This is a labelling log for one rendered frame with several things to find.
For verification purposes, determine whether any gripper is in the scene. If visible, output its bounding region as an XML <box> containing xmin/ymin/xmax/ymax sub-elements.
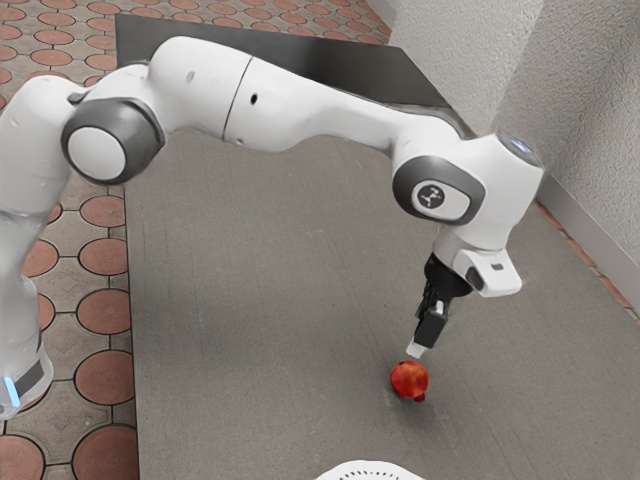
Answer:
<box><xmin>406</xmin><ymin>253</ymin><xmax>474</xmax><ymax>360</ymax></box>

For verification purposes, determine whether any white plate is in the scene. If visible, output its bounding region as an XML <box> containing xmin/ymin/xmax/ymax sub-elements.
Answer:
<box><xmin>316</xmin><ymin>460</ymin><xmax>426</xmax><ymax>480</ymax></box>

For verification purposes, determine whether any red pomegranate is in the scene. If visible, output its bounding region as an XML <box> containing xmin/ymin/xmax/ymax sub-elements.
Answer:
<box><xmin>389</xmin><ymin>360</ymin><xmax>431</xmax><ymax>404</ymax></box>

